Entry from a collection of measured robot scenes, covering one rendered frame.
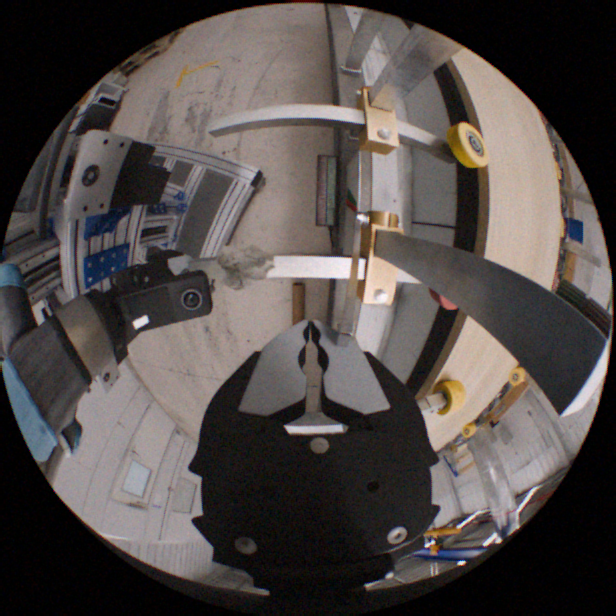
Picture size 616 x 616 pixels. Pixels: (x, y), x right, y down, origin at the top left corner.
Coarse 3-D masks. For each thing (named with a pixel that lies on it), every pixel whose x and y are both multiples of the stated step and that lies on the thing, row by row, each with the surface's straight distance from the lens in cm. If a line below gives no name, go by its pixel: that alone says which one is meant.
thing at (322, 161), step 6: (318, 156) 43; (318, 162) 42; (324, 162) 43; (318, 168) 42; (324, 168) 42; (318, 174) 42; (324, 174) 42; (318, 180) 41; (324, 180) 41; (318, 186) 41; (324, 186) 41; (318, 192) 41; (324, 192) 41; (318, 198) 40; (324, 198) 40; (318, 204) 40; (324, 204) 40; (318, 210) 40; (324, 210) 40; (318, 216) 40; (324, 216) 40; (318, 222) 40; (324, 222) 40
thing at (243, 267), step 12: (228, 252) 26; (240, 252) 25; (252, 252) 24; (264, 252) 24; (228, 264) 25; (240, 264) 25; (252, 264) 25; (264, 264) 24; (228, 276) 27; (240, 276) 26; (252, 276) 24; (264, 276) 25; (240, 288) 26
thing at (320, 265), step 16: (288, 256) 24; (304, 256) 24; (320, 256) 24; (336, 256) 25; (208, 272) 29; (224, 272) 27; (272, 272) 25; (288, 272) 25; (304, 272) 25; (320, 272) 25; (336, 272) 25; (400, 272) 29
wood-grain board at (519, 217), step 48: (480, 96) 55; (528, 144) 74; (480, 192) 39; (528, 192) 59; (480, 240) 37; (528, 240) 57; (480, 336) 47; (432, 384) 47; (480, 384) 75; (432, 432) 91
